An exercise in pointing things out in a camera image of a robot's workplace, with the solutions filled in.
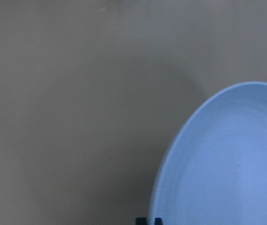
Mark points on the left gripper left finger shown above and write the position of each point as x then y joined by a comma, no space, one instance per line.
141,221

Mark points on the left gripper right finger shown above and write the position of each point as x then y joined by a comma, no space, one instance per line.
158,221

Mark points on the blue plate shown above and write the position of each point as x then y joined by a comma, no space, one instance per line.
215,170

